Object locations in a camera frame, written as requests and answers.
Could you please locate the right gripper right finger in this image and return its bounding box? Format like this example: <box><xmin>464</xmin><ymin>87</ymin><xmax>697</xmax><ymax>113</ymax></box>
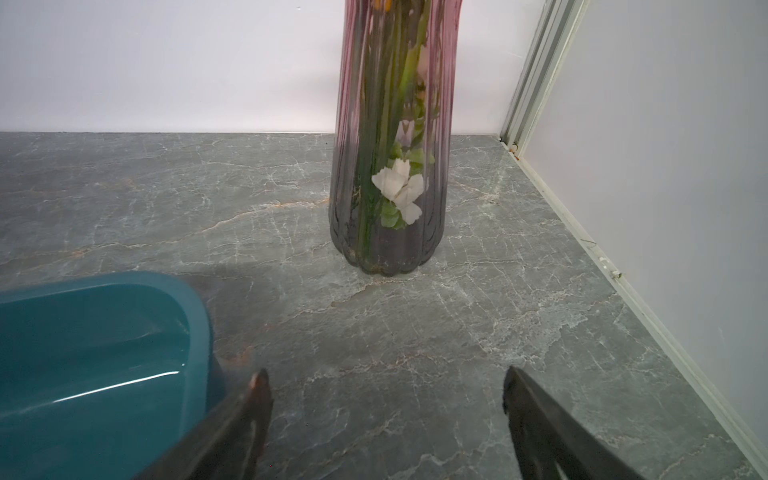
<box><xmin>502</xmin><ymin>366</ymin><xmax>642</xmax><ymax>480</ymax></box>

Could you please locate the dark glass vase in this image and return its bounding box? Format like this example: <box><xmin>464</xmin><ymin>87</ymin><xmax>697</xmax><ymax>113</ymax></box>
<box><xmin>329</xmin><ymin>1</ymin><xmax>462</xmax><ymax>276</ymax></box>

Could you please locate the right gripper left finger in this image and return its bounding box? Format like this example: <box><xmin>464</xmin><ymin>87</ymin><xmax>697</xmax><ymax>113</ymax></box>
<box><xmin>135</xmin><ymin>368</ymin><xmax>274</xmax><ymax>479</ymax></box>

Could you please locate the teal plastic tray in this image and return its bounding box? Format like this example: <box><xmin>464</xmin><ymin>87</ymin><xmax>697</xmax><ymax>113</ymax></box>
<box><xmin>1</xmin><ymin>271</ymin><xmax>226</xmax><ymax>479</ymax></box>

